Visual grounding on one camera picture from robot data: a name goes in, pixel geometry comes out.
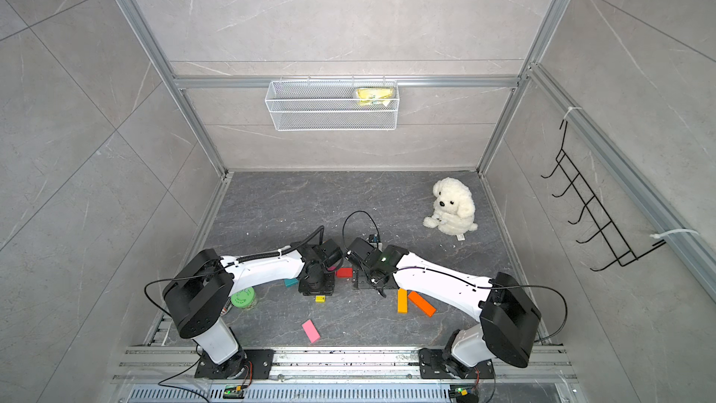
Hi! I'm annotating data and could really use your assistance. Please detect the red block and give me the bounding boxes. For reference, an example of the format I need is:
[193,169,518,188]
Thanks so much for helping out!
[336,268,354,278]

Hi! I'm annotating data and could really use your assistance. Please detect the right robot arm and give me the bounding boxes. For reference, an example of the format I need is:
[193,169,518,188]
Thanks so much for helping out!
[344,238,550,378]

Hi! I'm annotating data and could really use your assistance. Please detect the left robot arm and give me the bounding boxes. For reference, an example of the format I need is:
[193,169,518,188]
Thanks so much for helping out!
[150,226,344,381]

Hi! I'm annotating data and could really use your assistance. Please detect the amber orange block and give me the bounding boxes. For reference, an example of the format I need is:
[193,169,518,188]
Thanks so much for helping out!
[397,289,408,315]

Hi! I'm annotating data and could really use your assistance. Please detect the pink block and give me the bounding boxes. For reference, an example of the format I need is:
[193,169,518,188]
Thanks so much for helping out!
[302,319,321,343]

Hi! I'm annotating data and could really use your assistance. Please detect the green lid jar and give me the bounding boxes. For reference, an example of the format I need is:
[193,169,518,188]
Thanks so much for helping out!
[230,287,257,310]

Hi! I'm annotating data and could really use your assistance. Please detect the white plush dog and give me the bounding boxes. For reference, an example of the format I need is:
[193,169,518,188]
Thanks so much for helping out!
[423,177,477,241]

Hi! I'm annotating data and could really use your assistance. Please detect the yellow sponge in basket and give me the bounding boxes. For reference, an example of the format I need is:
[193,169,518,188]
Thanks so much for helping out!
[354,87,395,107]

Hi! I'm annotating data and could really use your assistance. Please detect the white wire basket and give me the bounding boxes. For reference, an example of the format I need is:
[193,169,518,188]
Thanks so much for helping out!
[265,79,400,132]

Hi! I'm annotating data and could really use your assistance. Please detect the metal base rail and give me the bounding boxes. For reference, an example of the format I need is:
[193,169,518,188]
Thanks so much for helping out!
[101,346,586,402]

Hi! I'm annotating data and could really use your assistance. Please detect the black wall hook rack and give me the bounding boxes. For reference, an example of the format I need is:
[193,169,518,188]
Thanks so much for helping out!
[540,119,667,272]

